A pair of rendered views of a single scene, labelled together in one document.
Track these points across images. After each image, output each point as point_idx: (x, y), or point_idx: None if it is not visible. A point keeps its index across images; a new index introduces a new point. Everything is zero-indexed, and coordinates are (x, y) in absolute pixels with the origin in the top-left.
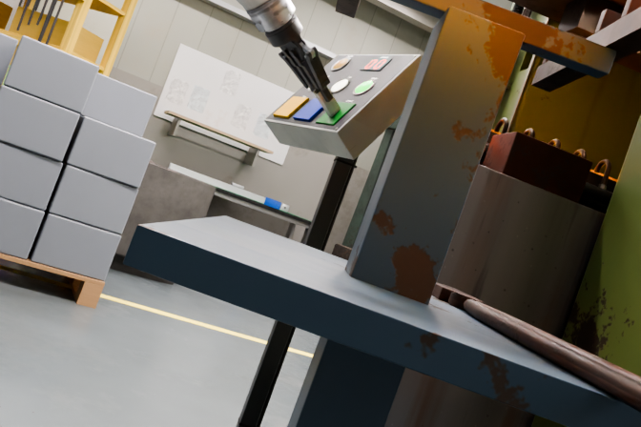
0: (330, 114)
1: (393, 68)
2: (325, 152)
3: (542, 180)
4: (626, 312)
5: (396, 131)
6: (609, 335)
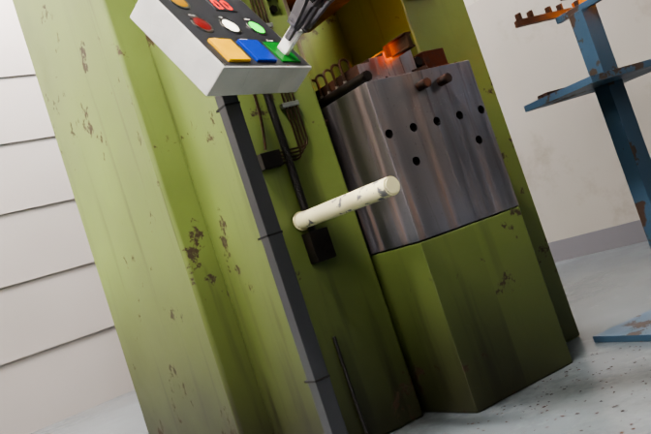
0: (289, 52)
1: (243, 10)
2: (270, 92)
3: None
4: None
5: (594, 38)
6: None
